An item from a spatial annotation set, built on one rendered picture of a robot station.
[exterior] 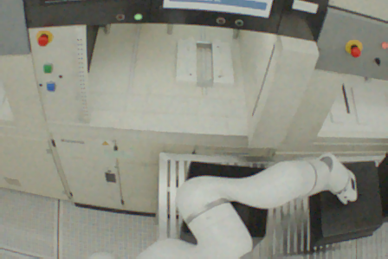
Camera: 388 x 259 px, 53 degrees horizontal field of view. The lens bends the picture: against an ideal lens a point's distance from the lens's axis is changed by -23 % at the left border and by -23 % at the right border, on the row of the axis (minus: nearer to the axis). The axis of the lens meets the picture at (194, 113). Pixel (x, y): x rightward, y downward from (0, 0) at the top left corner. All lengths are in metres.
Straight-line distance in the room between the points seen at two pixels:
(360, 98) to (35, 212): 1.84
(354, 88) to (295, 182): 1.16
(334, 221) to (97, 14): 0.98
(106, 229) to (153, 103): 0.93
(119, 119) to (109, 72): 0.22
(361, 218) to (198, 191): 0.75
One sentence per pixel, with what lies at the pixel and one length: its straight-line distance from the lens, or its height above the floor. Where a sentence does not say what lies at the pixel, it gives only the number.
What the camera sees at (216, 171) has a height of 0.88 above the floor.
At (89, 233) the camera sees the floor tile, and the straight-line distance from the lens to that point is 2.46.
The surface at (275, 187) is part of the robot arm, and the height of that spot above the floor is 1.52.
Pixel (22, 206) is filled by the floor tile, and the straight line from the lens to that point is 2.59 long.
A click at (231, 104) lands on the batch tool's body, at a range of 1.80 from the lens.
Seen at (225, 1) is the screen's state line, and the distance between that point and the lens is 1.22.
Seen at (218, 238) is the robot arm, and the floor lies 1.45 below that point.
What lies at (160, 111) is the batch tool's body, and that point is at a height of 0.87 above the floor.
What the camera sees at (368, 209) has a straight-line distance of 1.56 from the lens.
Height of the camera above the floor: 2.32
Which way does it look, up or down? 56 degrees down
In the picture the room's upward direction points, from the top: 11 degrees clockwise
